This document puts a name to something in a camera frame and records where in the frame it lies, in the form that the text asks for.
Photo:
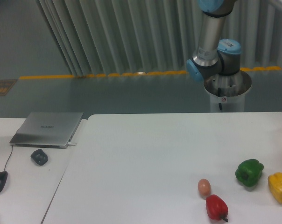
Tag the brown egg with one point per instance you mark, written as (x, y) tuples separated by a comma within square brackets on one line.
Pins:
[(204, 187)]

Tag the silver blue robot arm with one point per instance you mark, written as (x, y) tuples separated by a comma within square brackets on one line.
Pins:
[(208, 42)]

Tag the red bell pepper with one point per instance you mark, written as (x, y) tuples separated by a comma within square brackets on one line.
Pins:
[(216, 208)]

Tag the small black plastic object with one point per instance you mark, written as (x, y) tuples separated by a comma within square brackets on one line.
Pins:
[(39, 157)]

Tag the silver closed laptop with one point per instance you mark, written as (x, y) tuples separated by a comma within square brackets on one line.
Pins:
[(47, 130)]

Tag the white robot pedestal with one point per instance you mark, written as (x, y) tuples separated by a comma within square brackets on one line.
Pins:
[(228, 93)]

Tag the green bell pepper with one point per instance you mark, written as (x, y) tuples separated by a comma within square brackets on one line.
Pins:
[(249, 172)]

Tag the yellow bell pepper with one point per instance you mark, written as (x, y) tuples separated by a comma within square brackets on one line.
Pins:
[(275, 186)]

